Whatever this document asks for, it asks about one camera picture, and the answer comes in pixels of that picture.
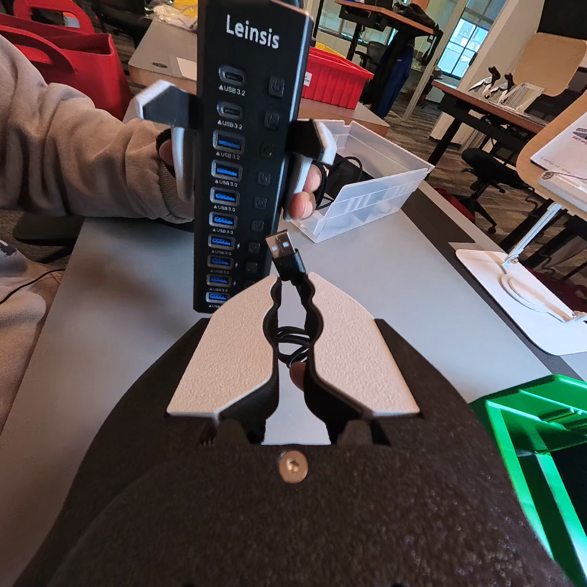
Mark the black usb hub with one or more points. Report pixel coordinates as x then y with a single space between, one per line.
250 69

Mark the red plastic bin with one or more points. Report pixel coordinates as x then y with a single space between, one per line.
334 78

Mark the person's left hand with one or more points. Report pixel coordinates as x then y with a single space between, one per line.
302 206

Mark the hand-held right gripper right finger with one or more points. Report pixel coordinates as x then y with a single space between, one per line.
357 357

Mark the metal tools on desk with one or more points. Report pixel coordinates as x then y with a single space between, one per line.
490 85

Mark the person's right hand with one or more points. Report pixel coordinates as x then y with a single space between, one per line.
298 376

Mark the green plastic bin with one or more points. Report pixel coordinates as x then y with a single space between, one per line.
518 431

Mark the wooden board with white sheet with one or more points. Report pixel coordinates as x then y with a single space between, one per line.
568 151

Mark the red felt bag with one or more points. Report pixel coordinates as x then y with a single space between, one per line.
20 7
91 64

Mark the clear plastic bin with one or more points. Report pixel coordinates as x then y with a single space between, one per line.
367 201

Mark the white document stand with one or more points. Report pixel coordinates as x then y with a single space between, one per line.
486 270

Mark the person's left forearm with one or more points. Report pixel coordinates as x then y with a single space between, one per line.
69 151

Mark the wooden desk with black legs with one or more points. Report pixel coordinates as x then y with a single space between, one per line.
481 103

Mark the light wooden chair back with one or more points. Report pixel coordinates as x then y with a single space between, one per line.
545 59

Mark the tall wooden table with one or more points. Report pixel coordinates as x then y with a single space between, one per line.
394 16

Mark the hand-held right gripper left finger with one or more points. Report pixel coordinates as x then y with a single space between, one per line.
224 357

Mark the blue jacket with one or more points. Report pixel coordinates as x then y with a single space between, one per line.
394 82

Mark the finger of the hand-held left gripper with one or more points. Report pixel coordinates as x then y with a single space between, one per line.
165 105
316 140

